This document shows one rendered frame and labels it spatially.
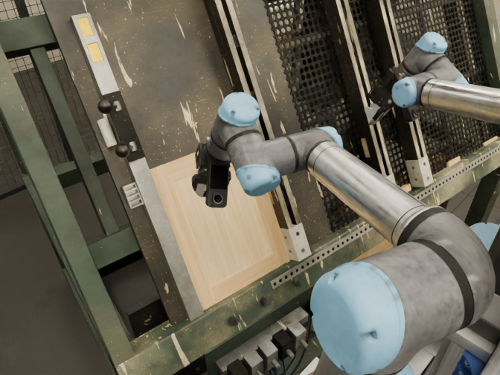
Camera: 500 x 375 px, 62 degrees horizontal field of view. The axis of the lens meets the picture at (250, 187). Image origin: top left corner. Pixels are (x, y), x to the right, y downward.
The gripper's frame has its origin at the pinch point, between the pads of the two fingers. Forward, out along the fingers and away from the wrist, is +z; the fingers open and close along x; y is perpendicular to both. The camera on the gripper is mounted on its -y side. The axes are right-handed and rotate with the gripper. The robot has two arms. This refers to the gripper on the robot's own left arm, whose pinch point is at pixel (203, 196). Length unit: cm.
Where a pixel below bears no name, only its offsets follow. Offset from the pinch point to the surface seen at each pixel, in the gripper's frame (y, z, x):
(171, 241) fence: -2.1, 27.1, 4.1
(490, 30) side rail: 97, 5, -152
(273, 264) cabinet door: -7, 40, -34
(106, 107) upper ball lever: 22.5, -3.9, 24.4
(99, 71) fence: 38.3, 0.9, 26.4
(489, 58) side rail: 88, 14, -156
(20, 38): 47, 1, 47
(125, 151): 13.4, 2.0, 19.2
